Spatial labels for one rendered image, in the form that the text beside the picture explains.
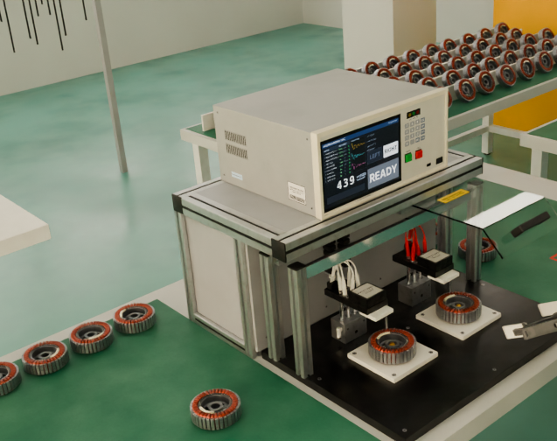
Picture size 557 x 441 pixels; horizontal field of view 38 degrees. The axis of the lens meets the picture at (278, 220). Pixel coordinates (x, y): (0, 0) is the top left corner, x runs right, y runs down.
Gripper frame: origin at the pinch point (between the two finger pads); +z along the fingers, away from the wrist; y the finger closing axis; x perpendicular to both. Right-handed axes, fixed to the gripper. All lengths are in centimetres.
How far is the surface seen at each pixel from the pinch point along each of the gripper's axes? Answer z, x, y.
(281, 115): 19, 66, -29
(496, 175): 70, 29, 89
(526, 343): 4.1, -5.9, 1.5
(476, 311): 13.6, 4.4, -0.3
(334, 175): 10, 48, -29
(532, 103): 221, 54, 321
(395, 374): 14.2, 1.2, -30.4
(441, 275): 18.8, 15.4, -2.0
